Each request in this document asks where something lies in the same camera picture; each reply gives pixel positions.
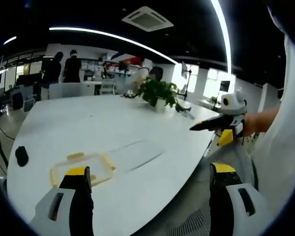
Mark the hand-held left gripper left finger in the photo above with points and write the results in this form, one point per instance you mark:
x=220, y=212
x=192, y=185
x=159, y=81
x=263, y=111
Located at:
x=79, y=209

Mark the white and black gripper device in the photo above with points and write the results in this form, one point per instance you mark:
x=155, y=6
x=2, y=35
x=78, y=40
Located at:
x=184, y=109

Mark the curved ceiling light strip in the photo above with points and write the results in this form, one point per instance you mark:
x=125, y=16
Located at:
x=225, y=29

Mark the green potted plant white pot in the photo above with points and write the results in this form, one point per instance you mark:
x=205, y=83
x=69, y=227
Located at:
x=158, y=92

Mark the grey mesh office chair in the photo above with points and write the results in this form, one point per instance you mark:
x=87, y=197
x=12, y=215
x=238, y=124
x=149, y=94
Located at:
x=199, y=216

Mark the clear container, yellow clips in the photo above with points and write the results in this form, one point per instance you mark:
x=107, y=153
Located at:
x=88, y=163

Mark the person in white shirt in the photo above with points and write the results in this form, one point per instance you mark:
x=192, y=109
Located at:
x=282, y=123

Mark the dark office chair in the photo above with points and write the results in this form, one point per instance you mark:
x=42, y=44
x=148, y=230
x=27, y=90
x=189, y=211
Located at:
x=18, y=99

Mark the white slatted chair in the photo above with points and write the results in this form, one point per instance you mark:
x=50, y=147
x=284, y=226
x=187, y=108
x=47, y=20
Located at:
x=107, y=87

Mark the long ceiling light strip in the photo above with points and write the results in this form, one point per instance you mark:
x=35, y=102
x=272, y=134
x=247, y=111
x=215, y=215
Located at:
x=113, y=37

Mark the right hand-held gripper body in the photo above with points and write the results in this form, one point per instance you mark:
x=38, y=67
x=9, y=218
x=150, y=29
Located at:
x=232, y=104

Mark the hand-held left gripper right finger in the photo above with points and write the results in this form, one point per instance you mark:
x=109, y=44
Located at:
x=226, y=196

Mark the small white gripper device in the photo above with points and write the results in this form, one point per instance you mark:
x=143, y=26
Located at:
x=130, y=94

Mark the black computer mouse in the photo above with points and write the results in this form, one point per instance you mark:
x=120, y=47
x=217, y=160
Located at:
x=22, y=156

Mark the ceiling air conditioner vent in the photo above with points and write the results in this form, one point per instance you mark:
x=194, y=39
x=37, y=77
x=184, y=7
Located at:
x=147, y=19

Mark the short ceiling light strip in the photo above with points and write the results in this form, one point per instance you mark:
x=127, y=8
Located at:
x=9, y=40

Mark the white desk partition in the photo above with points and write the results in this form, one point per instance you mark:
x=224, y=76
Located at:
x=71, y=90

